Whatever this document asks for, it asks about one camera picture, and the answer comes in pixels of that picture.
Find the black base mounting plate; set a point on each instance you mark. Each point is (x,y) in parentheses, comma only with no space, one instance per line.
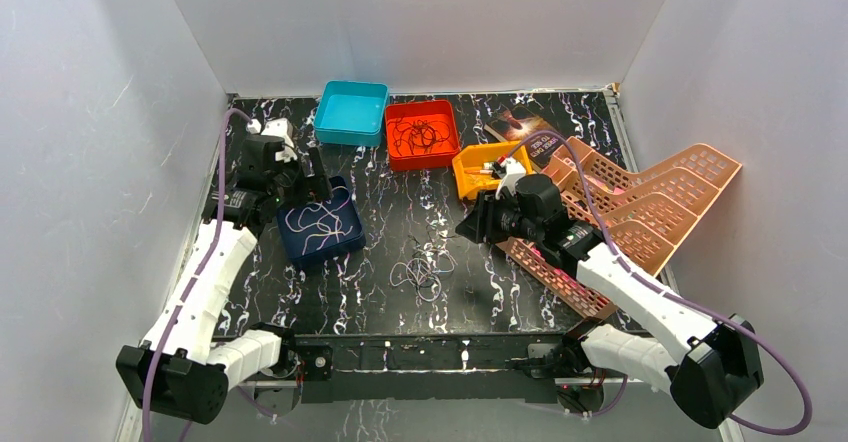
(430,366)

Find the yellow parts bin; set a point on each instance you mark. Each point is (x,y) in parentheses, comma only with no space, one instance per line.
(474,156)

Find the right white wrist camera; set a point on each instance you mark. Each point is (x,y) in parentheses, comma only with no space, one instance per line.
(510,172)

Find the pink tiered file rack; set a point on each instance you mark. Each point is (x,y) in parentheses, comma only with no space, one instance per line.
(649,214)

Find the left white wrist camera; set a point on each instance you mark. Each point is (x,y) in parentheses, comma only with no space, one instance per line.
(279,133)

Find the teal plastic box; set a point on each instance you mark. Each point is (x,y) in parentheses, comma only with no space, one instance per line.
(351,113)

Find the red plastic box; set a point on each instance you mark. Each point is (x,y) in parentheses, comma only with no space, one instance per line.
(421,135)

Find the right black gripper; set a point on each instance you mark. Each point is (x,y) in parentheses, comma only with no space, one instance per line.
(479,221)

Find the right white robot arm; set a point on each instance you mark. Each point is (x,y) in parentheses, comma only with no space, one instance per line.
(708,365)

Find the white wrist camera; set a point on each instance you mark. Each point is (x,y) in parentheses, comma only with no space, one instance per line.
(279,133)
(510,172)

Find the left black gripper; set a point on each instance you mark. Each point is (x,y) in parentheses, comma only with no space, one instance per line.
(299,178)

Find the navy blue plastic box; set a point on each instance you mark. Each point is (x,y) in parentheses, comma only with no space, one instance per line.
(320,231)

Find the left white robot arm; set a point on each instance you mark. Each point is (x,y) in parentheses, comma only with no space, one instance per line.
(176,369)

